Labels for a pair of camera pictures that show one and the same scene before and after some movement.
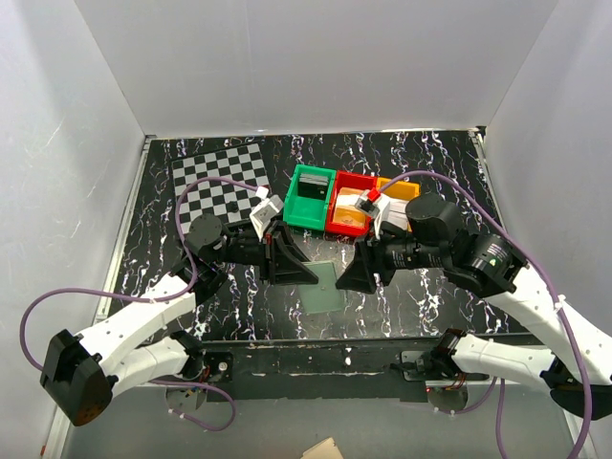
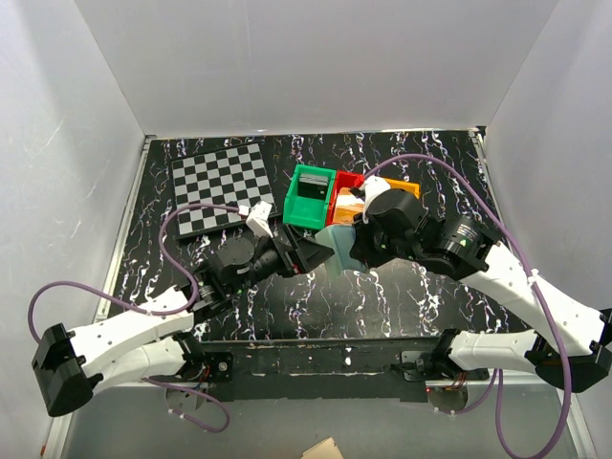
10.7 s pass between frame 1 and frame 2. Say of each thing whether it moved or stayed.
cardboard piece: stayed
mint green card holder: moved
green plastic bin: stayed
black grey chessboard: stayed
